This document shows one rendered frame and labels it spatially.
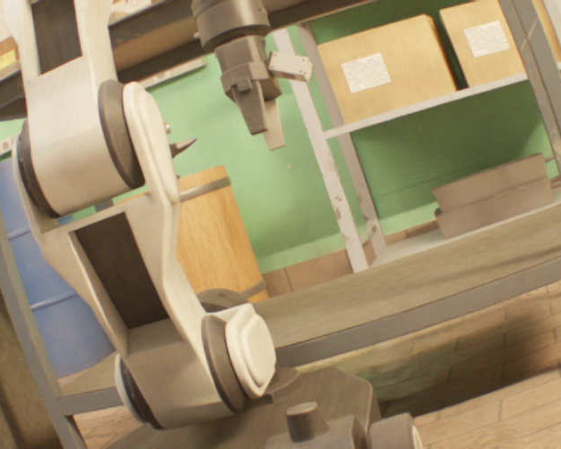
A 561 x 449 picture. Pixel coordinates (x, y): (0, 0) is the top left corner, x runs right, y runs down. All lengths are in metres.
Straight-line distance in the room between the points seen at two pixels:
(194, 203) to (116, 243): 2.19
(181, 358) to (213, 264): 2.17
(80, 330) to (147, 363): 2.51
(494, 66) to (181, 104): 1.36
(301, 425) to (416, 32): 2.45
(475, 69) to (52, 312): 1.82
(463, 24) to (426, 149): 0.67
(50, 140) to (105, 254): 0.17
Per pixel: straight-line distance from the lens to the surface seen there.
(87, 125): 1.15
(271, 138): 1.24
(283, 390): 1.54
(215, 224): 3.43
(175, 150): 3.59
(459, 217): 3.43
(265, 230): 3.97
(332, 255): 3.91
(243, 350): 1.30
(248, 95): 1.15
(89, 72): 1.18
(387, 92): 3.43
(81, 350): 3.77
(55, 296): 3.74
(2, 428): 2.01
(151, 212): 1.17
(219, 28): 1.19
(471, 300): 1.63
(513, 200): 3.42
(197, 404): 1.30
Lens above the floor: 0.52
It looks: 3 degrees down
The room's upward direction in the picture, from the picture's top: 18 degrees counter-clockwise
